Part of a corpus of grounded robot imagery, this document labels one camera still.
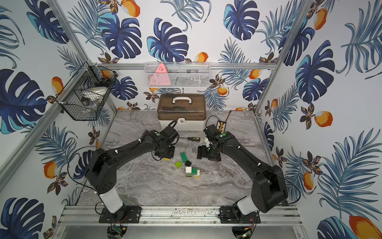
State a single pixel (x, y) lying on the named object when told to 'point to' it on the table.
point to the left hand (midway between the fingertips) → (170, 153)
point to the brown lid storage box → (189, 110)
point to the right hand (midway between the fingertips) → (203, 157)
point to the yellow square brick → (167, 159)
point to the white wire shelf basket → (178, 74)
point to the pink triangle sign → (160, 77)
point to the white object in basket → (96, 93)
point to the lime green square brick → (188, 175)
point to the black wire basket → (83, 98)
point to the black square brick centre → (188, 163)
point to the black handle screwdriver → (197, 139)
